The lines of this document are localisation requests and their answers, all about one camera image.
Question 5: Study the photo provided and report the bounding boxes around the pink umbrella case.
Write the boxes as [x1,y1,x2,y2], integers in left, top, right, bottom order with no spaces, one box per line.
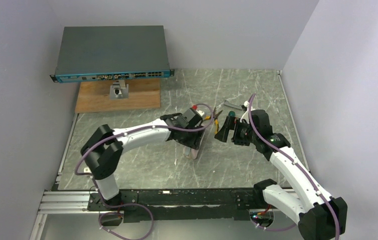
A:
[183,130,205,160]

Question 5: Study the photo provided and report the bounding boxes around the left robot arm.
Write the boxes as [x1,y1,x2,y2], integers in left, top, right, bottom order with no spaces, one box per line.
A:
[81,106,205,205]

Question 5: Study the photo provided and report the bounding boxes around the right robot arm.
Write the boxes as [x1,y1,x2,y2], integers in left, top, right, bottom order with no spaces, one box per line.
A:
[215,109,347,240]

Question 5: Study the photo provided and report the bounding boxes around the wooden board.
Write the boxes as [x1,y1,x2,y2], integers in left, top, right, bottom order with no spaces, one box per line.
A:
[75,78,161,114]

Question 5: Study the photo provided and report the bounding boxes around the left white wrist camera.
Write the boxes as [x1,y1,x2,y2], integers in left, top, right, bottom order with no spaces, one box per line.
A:
[191,105,205,118]

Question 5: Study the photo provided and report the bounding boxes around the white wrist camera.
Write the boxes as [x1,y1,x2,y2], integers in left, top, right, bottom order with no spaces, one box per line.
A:
[191,105,205,118]
[240,101,253,122]

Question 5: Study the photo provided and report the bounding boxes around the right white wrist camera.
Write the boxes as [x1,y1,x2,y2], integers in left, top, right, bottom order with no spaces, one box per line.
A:
[240,101,253,122]

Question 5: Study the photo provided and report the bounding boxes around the yellow handled pliers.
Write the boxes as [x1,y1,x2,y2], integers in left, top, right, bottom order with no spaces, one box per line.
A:
[203,107,222,134]

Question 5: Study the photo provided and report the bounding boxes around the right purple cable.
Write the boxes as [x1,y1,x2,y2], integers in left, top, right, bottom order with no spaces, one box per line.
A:
[247,93,340,239]

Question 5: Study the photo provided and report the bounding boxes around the purple cable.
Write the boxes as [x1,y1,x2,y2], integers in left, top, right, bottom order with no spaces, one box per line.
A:
[74,103,217,176]
[247,93,340,239]

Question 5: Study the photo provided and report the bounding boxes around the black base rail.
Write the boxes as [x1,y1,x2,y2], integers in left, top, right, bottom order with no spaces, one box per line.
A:
[87,188,272,223]

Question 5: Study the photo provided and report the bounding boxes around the grey metal stand bracket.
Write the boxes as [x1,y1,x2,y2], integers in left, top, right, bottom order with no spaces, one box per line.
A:
[109,79,129,100]

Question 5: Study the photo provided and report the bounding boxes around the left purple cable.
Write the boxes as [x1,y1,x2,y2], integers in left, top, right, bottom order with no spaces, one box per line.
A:
[74,103,217,176]

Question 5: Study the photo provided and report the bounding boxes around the grey blue network switch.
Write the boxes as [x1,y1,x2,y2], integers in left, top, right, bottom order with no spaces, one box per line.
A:
[50,25,175,83]

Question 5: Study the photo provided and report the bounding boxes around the aluminium frame rail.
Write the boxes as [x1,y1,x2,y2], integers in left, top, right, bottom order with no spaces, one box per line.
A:
[29,188,340,240]

